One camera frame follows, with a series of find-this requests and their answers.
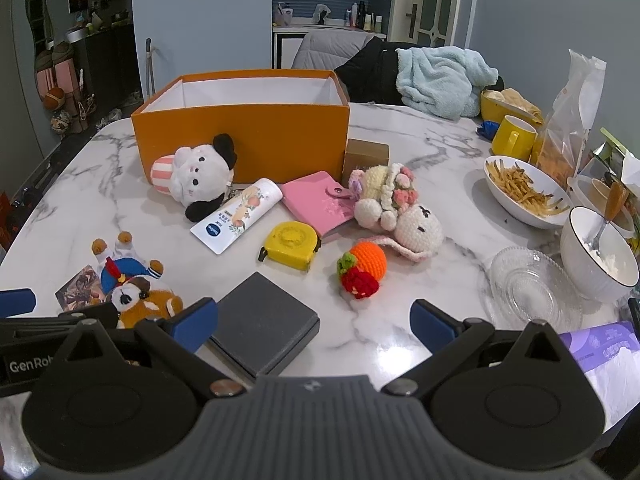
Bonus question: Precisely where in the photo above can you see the yellow tape measure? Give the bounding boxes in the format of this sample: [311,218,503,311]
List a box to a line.
[258,221,321,271]

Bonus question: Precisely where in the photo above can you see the dark grey square box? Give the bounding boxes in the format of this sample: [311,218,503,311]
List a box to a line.
[209,272,320,382]

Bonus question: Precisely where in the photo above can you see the white vanity cabinet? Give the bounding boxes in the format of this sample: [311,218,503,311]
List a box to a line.
[270,24,386,70]

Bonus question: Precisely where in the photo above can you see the crochet bunny doll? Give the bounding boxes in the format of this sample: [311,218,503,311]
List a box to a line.
[348,162,445,263]

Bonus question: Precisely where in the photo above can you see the playing card box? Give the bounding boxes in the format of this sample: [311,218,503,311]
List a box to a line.
[55,266,105,311]

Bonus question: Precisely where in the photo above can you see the plastic snack bag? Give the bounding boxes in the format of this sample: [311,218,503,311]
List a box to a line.
[529,50,606,188]

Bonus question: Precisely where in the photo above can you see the brown sailor plush toy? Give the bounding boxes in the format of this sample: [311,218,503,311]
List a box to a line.
[91,231,184,328]

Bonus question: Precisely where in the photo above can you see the purple tissue pack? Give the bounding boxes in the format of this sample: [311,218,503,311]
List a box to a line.
[560,321,640,431]

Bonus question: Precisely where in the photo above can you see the blue wrapper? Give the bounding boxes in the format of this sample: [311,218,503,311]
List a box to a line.
[476,120,500,142]

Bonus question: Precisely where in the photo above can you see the yellow mug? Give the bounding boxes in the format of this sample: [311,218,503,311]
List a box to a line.
[491,115,537,162]

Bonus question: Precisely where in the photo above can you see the black jacket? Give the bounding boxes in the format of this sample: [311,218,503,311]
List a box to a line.
[335,37,413,105]

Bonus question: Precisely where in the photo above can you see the clear glass plate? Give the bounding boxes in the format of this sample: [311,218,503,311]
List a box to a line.
[488,247,582,334]

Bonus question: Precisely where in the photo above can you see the plastic cup with spoon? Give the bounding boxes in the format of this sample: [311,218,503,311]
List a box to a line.
[569,173,637,239]

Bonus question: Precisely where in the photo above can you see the crochet orange fruit toy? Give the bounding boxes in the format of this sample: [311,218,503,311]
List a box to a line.
[336,240,387,300]

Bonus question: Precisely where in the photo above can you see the small brown cardboard box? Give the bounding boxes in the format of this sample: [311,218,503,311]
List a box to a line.
[341,139,390,188]

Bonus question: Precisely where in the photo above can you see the white lotion tube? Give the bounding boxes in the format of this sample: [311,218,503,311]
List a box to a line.
[190,178,283,255]

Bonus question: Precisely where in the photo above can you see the white bowl with spoon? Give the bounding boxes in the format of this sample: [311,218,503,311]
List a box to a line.
[561,207,639,304]

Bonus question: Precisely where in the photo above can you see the pink card wallet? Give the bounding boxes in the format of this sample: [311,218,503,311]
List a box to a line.
[280,171,356,237]

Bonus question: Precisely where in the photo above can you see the light blue fleece blanket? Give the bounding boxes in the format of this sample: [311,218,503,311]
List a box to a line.
[396,47,499,120]

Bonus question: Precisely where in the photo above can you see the white glass panel door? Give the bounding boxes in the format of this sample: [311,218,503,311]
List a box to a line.
[387,0,477,48]

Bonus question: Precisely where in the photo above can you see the orange storage box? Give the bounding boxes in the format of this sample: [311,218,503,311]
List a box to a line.
[131,70,350,183]

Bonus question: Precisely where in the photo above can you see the white bowl of fries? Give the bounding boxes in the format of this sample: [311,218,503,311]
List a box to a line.
[484,156,573,231]

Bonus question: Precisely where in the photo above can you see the basketball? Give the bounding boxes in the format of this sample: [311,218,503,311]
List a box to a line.
[42,87,66,112]

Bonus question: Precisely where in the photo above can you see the white panda plush toy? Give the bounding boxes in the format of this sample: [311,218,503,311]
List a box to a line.
[151,133,238,223]

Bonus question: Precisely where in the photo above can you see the yellow bowl with food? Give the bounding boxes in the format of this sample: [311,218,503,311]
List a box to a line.
[480,88,544,128]

